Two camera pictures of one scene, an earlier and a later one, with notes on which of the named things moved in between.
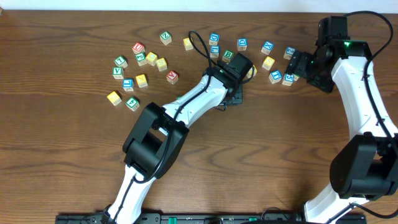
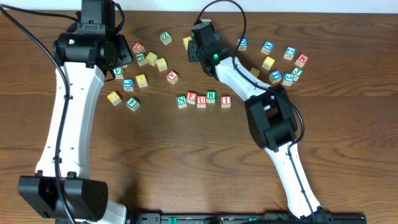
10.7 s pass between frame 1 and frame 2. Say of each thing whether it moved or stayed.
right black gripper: moved
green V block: stayed
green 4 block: stayed
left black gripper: moved
